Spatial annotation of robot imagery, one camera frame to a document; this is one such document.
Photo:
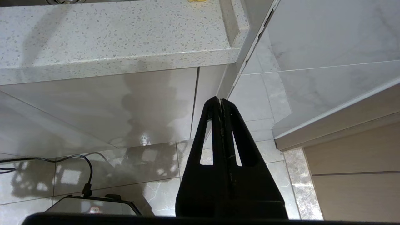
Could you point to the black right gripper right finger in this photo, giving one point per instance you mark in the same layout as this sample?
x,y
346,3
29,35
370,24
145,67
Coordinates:
x,y
253,187

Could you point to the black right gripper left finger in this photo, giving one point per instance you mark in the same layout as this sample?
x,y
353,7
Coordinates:
x,y
203,187

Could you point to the wide glossy grey cabinet door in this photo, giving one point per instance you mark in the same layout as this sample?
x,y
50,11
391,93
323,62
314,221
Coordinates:
x,y
93,109

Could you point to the narrow grey cabinet panel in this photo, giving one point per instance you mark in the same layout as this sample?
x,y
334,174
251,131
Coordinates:
x,y
207,84

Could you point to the green yellow sponge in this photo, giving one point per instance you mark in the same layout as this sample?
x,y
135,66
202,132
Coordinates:
x,y
197,1

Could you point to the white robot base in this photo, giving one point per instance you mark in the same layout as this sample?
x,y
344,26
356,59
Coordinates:
x,y
93,206

